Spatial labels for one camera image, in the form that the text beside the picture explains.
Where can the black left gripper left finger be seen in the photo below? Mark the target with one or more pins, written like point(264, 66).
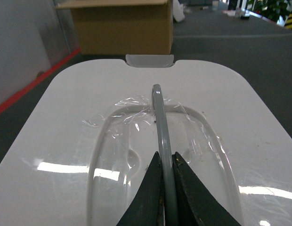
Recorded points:
point(147, 207)

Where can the white plastic box lid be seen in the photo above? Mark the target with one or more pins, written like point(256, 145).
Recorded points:
point(83, 152)

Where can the yellow black striped bollard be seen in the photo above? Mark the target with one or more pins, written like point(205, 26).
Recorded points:
point(288, 23)

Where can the brown cardboard box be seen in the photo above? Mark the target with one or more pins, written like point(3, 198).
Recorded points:
point(120, 27)

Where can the potted green plant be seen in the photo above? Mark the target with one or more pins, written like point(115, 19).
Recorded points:
point(270, 9)

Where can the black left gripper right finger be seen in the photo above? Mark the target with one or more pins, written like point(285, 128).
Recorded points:
point(196, 205)

